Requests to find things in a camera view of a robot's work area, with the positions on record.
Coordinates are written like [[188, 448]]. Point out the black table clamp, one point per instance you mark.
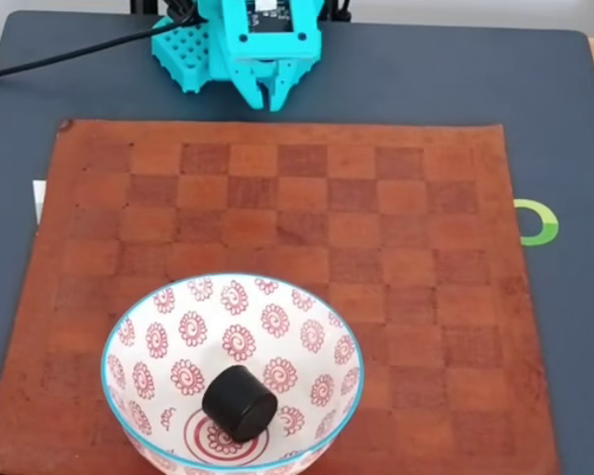
[[337, 10], [139, 6]]

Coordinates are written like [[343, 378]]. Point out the black cylinder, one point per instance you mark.
[[240, 403]]

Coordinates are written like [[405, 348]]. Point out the brown leather chessboard mat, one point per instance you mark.
[[425, 321]]

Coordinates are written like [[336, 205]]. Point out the turquoise camera mount with board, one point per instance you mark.
[[267, 47]]

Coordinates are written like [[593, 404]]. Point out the white bowl with red flowers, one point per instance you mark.
[[297, 346]]

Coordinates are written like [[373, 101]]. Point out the white paper slip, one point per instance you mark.
[[38, 198]]

